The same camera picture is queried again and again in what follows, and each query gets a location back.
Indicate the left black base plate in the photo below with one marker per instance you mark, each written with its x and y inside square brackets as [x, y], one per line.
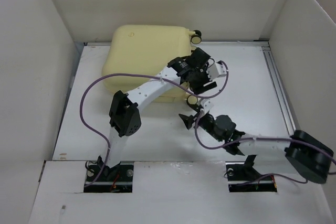
[119, 180]

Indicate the yellow suitcase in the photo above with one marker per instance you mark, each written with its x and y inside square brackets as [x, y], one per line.
[144, 49]

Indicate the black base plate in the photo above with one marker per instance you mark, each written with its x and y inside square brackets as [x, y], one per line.
[245, 179]
[119, 180]

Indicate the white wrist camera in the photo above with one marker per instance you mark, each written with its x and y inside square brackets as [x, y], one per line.
[218, 69]
[206, 105]

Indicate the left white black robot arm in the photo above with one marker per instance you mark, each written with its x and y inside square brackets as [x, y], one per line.
[126, 108]

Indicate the aluminium rail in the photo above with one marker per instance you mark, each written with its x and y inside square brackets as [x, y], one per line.
[285, 109]

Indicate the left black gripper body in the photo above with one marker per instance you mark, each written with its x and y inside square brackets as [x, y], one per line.
[200, 81]

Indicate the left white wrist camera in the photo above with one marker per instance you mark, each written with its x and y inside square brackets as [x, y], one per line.
[218, 69]

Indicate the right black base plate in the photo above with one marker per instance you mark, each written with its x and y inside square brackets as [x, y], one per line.
[245, 179]

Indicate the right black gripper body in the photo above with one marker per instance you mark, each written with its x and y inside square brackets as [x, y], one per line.
[207, 123]

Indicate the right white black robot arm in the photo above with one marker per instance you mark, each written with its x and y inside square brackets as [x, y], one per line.
[307, 156]

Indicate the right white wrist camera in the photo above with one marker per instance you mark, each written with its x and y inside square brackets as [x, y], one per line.
[206, 105]

